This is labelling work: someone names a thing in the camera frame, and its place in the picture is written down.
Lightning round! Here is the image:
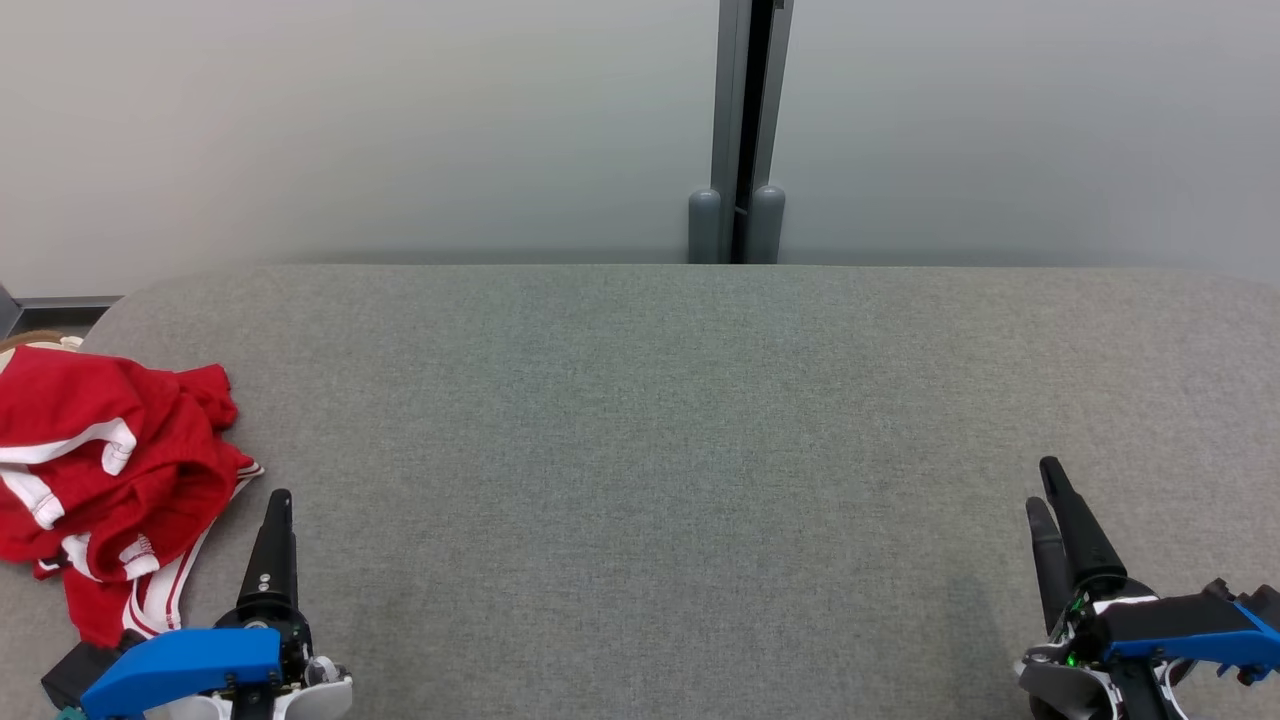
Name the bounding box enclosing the black grey right gripper body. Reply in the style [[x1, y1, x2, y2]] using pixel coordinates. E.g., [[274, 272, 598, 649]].
[[1018, 580, 1166, 720]]

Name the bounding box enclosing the cream perforated laundry basket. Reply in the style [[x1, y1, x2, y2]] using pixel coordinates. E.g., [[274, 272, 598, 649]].
[[0, 329, 86, 355]]

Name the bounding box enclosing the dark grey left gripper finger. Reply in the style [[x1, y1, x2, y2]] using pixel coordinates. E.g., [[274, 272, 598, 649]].
[[238, 489, 300, 614]]

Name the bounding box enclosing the dark grey skirting rail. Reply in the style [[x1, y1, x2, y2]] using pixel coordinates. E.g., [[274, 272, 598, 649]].
[[0, 285, 126, 338]]

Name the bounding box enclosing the red t-shirt with black lettering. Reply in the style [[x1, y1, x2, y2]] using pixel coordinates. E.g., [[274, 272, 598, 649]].
[[0, 345, 256, 586]]

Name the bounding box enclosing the grey vertical partition frame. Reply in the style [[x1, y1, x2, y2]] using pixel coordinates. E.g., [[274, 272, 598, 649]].
[[711, 0, 795, 265]]

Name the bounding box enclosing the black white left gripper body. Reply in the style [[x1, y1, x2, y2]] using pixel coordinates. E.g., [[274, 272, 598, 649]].
[[150, 608, 354, 720]]

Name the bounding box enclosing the grey rounded post foot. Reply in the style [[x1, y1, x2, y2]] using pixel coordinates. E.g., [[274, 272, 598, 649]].
[[750, 184, 787, 265], [688, 189, 722, 265]]

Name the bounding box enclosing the red garment with white-striped hem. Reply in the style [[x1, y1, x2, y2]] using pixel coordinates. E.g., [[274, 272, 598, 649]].
[[35, 460, 266, 649]]

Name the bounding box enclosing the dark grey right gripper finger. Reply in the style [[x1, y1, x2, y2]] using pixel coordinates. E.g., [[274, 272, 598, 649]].
[[1026, 497, 1073, 634], [1040, 457, 1129, 596]]

